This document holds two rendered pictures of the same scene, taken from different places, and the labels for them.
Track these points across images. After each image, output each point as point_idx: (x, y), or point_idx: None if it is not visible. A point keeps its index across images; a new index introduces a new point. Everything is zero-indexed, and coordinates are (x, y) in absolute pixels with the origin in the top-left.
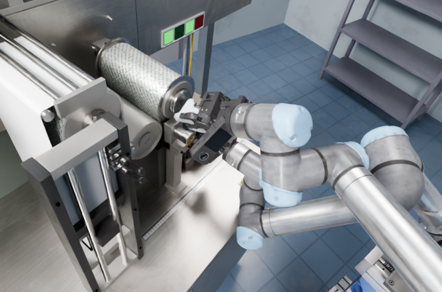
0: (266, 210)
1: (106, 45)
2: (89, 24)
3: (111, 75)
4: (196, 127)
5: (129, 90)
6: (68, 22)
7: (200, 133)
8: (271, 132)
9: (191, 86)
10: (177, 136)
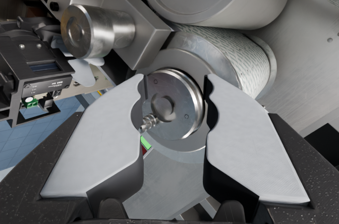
0: None
1: (270, 82)
2: (286, 89)
3: (256, 50)
4: (132, 119)
5: (240, 48)
6: (320, 77)
7: (51, 61)
8: None
9: (162, 144)
10: (117, 16)
